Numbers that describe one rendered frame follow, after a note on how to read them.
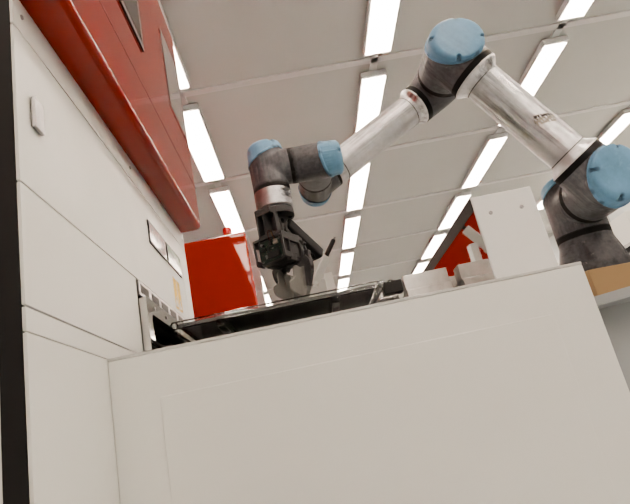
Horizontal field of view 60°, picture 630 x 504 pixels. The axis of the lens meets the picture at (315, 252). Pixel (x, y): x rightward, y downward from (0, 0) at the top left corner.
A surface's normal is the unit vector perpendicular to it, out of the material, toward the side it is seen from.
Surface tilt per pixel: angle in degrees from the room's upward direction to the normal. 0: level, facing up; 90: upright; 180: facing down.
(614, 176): 98
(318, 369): 90
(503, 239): 90
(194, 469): 90
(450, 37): 85
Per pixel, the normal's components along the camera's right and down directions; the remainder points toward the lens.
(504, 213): -0.01, -0.31
